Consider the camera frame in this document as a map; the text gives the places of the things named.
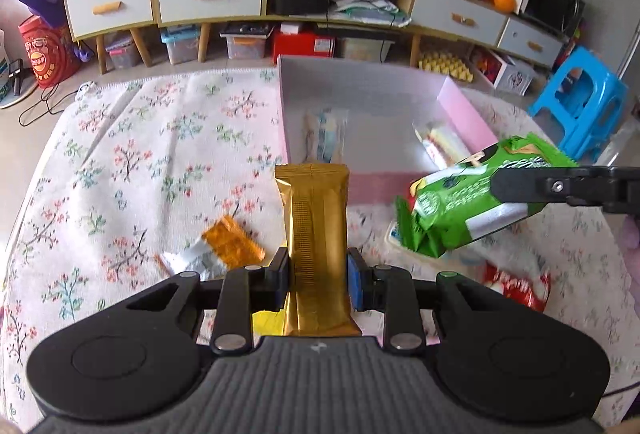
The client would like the blue plastic stool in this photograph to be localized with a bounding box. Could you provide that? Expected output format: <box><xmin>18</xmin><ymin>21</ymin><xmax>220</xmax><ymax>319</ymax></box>
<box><xmin>529</xmin><ymin>46</ymin><xmax>630</xmax><ymax>165</ymax></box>

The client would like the pink cardboard box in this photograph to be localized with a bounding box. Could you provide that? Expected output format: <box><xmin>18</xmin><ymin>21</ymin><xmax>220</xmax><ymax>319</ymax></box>
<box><xmin>276</xmin><ymin>55</ymin><xmax>501</xmax><ymax>205</ymax></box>

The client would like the blue lid storage bin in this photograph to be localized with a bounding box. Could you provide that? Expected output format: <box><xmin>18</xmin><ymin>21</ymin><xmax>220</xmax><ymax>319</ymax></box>
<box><xmin>160</xmin><ymin>26</ymin><xmax>201</xmax><ymax>64</ymax></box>

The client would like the yellow snack packet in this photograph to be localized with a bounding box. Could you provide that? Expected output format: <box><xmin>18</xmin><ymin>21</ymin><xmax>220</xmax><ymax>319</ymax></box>
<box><xmin>251</xmin><ymin>309</ymin><xmax>288</xmax><ymax>339</ymax></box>

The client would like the green snack packet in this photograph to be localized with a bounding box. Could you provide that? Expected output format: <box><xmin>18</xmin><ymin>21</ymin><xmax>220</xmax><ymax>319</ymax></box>
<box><xmin>395</xmin><ymin>133</ymin><xmax>581</xmax><ymax>259</ymax></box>

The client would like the floral tablecloth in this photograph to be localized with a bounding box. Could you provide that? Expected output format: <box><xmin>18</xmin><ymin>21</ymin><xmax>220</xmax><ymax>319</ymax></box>
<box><xmin>0</xmin><ymin>66</ymin><xmax>640</xmax><ymax>434</ymax></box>

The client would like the black microwave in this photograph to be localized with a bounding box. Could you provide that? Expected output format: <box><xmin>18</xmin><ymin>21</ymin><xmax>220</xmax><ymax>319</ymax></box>
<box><xmin>520</xmin><ymin>0</ymin><xmax>586</xmax><ymax>37</ymax></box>

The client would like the red printed bag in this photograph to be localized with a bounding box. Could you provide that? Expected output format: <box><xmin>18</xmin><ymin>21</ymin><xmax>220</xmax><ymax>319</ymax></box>
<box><xmin>18</xmin><ymin>14</ymin><xmax>81</xmax><ymax>89</ymax></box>

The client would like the black floor cable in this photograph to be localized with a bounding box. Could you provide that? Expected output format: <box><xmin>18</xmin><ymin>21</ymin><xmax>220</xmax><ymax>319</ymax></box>
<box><xmin>19</xmin><ymin>84</ymin><xmax>83</xmax><ymax>127</ymax></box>

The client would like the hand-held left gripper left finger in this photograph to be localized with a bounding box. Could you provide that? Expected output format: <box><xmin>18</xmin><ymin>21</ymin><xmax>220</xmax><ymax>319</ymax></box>
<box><xmin>125</xmin><ymin>248</ymin><xmax>291</xmax><ymax>357</ymax></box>

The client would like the yellow egg tray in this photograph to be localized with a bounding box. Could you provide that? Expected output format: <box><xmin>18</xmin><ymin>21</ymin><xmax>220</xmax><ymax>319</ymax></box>
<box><xmin>417</xmin><ymin>51</ymin><xmax>473</xmax><ymax>82</ymax></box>

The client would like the clear bin black lid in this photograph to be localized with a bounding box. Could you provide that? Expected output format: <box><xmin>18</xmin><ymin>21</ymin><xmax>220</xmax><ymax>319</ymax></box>
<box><xmin>220</xmin><ymin>24</ymin><xmax>273</xmax><ymax>60</ymax></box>

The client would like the gold snack packet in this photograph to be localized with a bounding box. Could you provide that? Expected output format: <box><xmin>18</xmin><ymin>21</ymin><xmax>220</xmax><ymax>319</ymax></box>
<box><xmin>274</xmin><ymin>164</ymin><xmax>362</xmax><ymax>339</ymax></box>

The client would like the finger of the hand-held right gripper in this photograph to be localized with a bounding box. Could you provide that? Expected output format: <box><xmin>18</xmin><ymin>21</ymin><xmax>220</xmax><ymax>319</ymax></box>
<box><xmin>491</xmin><ymin>165</ymin><xmax>640</xmax><ymax>217</ymax></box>

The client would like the clear storage bin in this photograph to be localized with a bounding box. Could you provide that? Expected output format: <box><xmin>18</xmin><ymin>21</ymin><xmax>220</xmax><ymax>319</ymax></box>
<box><xmin>105</xmin><ymin>34</ymin><xmax>143</xmax><ymax>69</ymax></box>

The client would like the pile of papers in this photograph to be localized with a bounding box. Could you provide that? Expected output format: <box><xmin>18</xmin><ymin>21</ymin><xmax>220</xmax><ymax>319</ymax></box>
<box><xmin>330</xmin><ymin>0</ymin><xmax>413</xmax><ymax>27</ymax></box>

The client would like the orange cracker packet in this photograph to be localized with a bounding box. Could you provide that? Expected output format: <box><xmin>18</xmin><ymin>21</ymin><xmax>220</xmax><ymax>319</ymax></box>
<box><xmin>155</xmin><ymin>214</ymin><xmax>266</xmax><ymax>279</ymax></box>

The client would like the clear plastic bin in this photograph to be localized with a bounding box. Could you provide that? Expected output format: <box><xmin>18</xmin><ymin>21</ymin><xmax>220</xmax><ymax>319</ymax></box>
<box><xmin>337</xmin><ymin>36</ymin><xmax>396</xmax><ymax>63</ymax></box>

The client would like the red white snack packet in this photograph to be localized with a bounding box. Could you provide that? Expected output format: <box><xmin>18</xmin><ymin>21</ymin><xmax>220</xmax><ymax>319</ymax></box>
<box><xmin>482</xmin><ymin>261</ymin><xmax>553</xmax><ymax>312</ymax></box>

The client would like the red box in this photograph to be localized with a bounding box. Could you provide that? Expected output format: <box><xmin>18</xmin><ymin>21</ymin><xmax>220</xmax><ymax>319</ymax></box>
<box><xmin>272</xmin><ymin>31</ymin><xmax>337</xmax><ymax>67</ymax></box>

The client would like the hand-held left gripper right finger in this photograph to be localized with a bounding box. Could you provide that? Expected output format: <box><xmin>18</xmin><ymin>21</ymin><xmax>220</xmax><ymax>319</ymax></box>
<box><xmin>346</xmin><ymin>248</ymin><xmax>518</xmax><ymax>356</ymax></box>

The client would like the white printed box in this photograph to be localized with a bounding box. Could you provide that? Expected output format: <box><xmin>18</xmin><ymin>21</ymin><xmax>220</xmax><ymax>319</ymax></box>
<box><xmin>472</xmin><ymin>48</ymin><xmax>536</xmax><ymax>94</ymax></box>

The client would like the black remote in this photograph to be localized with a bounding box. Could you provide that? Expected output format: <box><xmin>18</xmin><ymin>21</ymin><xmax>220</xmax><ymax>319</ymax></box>
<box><xmin>7</xmin><ymin>58</ymin><xmax>26</xmax><ymax>95</ymax></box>

